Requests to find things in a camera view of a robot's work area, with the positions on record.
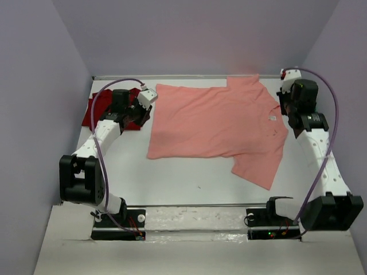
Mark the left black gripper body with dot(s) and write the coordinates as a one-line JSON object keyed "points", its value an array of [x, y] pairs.
{"points": [[137, 114]]}

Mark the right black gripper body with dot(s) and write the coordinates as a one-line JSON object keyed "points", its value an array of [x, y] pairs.
{"points": [[286, 103]]}

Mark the pink polo shirt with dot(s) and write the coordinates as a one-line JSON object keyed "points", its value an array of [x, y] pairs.
{"points": [[241, 121]]}

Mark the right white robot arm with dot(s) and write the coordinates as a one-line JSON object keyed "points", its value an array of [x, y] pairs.
{"points": [[329, 205]]}

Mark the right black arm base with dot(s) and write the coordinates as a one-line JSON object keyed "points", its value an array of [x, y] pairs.
{"points": [[264, 224]]}

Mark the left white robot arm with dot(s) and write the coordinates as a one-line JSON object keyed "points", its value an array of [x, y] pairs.
{"points": [[82, 174]]}

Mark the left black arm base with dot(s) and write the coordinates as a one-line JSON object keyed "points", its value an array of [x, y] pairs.
{"points": [[128, 225]]}

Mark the folded red t-shirt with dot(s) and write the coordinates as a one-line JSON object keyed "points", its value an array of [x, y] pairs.
{"points": [[103, 103]]}

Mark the white foam block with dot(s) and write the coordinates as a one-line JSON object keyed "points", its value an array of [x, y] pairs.
{"points": [[195, 219]]}

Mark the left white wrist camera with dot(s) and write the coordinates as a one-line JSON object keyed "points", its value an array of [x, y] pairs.
{"points": [[147, 97]]}

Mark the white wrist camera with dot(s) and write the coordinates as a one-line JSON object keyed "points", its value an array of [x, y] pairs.
{"points": [[287, 78], [147, 97]]}

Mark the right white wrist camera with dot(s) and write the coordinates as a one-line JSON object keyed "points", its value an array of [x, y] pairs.
{"points": [[287, 78]]}

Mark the aluminium rear table rail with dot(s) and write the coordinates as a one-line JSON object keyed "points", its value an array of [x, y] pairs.
{"points": [[169, 76]]}

